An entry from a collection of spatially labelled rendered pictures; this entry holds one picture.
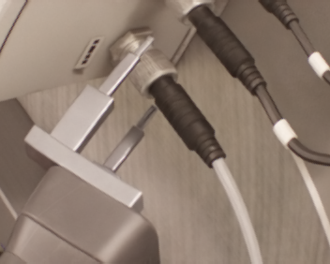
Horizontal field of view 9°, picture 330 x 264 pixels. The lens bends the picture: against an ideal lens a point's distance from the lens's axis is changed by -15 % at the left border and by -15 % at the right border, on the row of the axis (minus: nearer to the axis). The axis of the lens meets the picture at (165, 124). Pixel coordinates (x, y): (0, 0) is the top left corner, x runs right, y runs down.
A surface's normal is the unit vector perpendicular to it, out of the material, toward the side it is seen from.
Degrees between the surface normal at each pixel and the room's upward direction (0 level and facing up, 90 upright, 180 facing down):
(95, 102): 50
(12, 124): 35
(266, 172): 90
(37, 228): 67
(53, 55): 133
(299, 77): 90
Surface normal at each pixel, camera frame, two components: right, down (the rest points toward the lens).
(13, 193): 0.38, -0.71
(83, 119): -0.03, -0.52
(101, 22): 0.53, 0.72
